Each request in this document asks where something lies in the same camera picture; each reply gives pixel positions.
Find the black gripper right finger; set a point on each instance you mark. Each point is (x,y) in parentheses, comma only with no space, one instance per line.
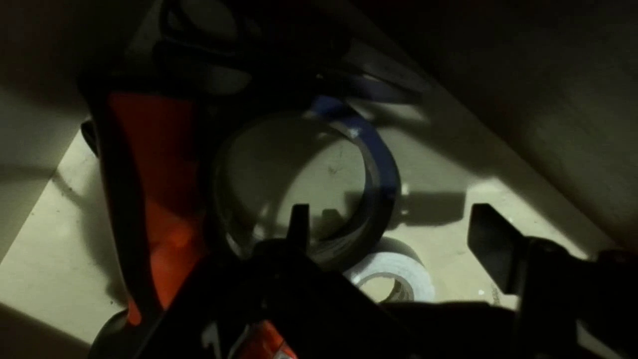
(558,294)

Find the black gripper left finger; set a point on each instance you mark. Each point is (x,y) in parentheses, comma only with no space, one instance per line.
(281,292)

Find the small white tape roll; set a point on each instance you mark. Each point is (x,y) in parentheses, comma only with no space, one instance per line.
(395,260)

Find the open wooden drawer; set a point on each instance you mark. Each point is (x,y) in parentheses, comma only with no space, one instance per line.
(58,280)

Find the red black tape dispenser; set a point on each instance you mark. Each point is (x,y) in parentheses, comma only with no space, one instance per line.
(160,143)

